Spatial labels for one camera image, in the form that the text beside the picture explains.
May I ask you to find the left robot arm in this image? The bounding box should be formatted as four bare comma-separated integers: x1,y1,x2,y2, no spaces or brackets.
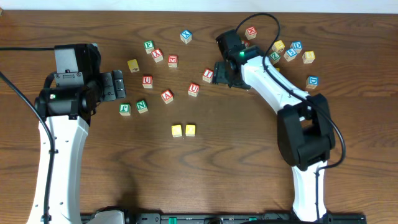
28,44,126,223

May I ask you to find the yellow 8 block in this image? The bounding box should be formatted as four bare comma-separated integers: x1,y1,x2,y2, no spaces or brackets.
302,51,315,64

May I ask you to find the red U block centre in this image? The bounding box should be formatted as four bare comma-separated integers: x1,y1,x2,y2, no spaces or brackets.
188,83,200,97

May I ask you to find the green N block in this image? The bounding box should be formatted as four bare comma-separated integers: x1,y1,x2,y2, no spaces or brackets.
136,100,148,114

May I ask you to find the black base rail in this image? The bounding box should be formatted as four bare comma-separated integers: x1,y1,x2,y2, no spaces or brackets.
80,212,367,224

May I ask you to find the green F block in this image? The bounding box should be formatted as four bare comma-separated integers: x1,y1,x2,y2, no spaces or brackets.
144,40,155,54

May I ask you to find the red X block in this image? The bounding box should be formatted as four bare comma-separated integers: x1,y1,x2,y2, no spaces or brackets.
151,49,164,63

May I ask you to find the red block top right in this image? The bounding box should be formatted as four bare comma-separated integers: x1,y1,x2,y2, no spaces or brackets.
245,26,257,40

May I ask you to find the yellow block upper right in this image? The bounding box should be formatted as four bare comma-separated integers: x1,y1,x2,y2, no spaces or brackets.
272,40,285,54

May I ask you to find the green Z block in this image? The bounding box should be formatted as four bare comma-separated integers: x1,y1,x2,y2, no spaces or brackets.
269,52,280,65

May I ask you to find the yellow block far left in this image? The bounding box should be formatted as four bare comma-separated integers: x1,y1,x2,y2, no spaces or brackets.
127,59,139,73

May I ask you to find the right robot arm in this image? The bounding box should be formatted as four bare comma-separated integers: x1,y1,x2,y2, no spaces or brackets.
213,30,335,222

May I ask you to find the blue d block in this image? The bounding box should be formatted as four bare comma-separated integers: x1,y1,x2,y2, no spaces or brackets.
305,76,319,89
290,41,303,54

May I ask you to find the blue X block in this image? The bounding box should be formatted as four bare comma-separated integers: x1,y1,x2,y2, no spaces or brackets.
180,30,192,44

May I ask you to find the blue 5 block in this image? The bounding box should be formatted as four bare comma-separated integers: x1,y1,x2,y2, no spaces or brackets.
284,48,297,62

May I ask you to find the yellow O block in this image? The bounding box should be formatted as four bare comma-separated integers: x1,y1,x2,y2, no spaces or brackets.
185,124,196,137

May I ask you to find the red E block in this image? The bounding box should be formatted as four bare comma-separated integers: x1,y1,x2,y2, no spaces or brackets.
168,55,178,68

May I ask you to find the red U block left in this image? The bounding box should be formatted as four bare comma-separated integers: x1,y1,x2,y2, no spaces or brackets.
142,75,154,89

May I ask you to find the red I block centre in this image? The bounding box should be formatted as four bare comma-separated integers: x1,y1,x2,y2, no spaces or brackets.
202,68,214,83

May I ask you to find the green J block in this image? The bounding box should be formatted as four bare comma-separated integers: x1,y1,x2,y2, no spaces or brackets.
119,103,131,116

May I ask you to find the blue D block right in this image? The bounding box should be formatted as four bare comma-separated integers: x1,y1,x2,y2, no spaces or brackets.
305,76,319,89

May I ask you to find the yellow C block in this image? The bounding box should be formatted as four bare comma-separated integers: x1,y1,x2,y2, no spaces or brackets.
172,124,183,138

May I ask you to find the blue D block upper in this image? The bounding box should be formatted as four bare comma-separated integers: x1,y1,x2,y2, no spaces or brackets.
290,41,303,54

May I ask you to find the red A block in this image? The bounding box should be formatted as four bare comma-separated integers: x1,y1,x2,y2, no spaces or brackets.
161,90,174,104

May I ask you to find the red u block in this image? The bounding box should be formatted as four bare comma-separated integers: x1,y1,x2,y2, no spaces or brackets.
142,75,154,89
188,83,200,97

